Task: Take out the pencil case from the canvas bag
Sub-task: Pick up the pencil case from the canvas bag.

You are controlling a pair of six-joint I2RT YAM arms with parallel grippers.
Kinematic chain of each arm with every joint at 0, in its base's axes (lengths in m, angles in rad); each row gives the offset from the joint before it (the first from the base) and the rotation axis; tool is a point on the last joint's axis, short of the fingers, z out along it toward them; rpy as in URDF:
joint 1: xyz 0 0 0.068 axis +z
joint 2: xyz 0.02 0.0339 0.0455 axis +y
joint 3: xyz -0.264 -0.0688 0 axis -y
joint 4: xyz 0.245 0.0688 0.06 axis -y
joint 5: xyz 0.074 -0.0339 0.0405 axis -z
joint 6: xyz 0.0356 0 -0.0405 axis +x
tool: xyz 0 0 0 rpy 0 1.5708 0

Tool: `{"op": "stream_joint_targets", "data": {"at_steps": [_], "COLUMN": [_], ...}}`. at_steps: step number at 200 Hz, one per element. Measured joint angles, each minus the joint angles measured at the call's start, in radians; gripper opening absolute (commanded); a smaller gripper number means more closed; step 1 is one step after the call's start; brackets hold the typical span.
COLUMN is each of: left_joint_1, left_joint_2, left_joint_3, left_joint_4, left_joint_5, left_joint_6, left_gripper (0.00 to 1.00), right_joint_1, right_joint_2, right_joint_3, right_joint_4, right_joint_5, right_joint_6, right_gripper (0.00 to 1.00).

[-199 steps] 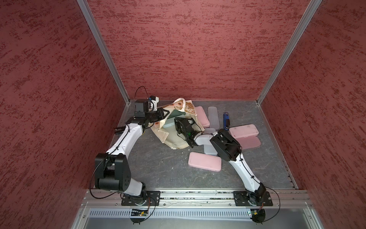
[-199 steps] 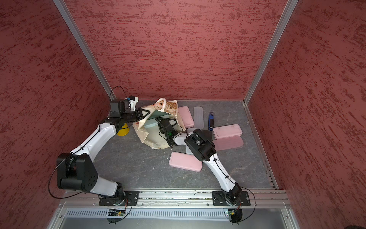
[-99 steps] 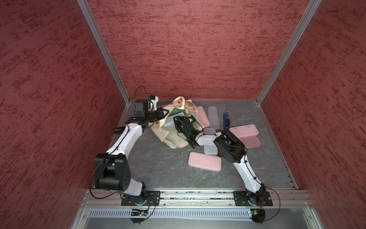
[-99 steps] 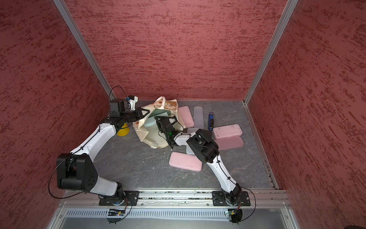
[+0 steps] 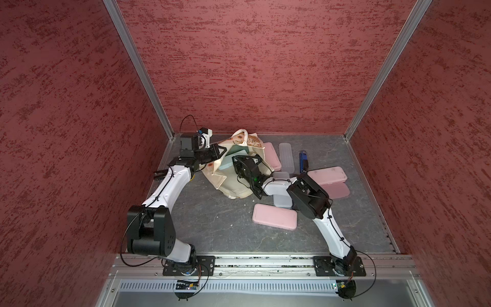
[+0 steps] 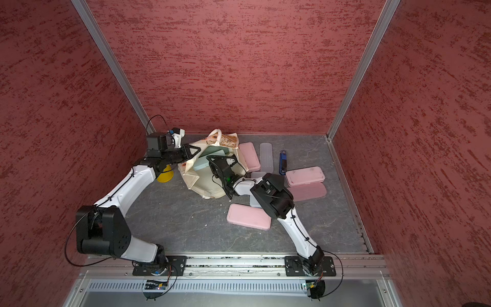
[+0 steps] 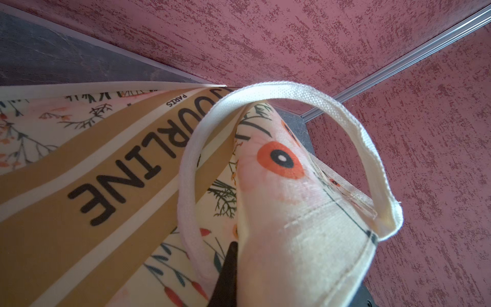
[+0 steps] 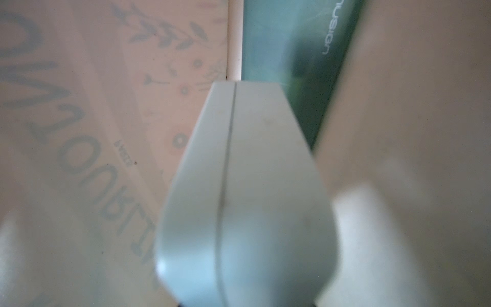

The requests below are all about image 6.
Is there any light mint pencil case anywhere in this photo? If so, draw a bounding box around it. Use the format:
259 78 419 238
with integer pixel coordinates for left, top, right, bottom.
193 157 209 171

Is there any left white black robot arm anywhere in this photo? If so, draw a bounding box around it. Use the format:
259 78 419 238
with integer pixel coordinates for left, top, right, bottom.
72 128 201 276

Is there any printed canvas tote bag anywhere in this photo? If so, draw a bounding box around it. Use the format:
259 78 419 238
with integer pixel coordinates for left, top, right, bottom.
178 129 249 199

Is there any yellow pen cup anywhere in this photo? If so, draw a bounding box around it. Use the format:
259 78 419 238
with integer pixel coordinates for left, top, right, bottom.
157 165 174 183

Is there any dark green pencil case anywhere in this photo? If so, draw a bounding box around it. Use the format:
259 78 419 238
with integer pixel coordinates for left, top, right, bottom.
202 147 230 157

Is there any pink pencil case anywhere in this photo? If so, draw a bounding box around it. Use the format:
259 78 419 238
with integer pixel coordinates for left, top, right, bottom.
226 203 271 230
239 142 261 172
285 166 326 187
288 182 327 202

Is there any aluminium mounting rail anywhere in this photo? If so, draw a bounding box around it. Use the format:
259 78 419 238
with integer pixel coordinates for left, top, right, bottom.
77 253 391 280

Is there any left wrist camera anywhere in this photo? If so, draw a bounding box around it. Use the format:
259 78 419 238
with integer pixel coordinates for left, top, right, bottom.
170 127 185 148

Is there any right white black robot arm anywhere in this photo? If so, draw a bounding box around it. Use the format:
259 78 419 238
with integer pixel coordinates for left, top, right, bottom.
207 155 325 276

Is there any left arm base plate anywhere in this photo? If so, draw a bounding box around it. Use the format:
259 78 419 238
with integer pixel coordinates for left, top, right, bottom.
132 255 188 278

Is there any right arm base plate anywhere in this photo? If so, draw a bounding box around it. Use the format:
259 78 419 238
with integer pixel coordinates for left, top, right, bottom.
284 256 336 277

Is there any white pencil case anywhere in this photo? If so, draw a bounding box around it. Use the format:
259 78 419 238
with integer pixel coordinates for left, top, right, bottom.
249 171 267 208

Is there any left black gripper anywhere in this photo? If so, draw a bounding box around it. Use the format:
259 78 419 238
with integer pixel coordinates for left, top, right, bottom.
162 143 201 165

